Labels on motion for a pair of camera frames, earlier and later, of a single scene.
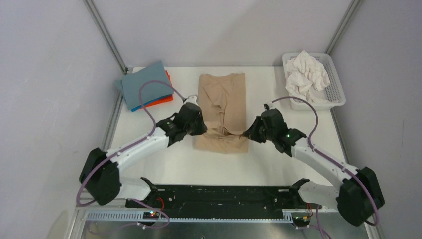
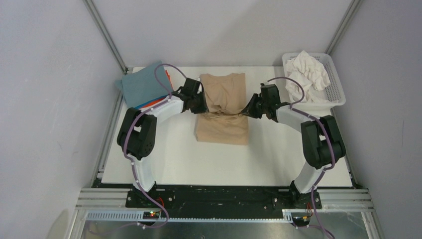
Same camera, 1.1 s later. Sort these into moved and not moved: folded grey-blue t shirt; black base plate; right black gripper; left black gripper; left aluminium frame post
Moved: left black gripper; right black gripper
Not moved: folded grey-blue t shirt; black base plate; left aluminium frame post
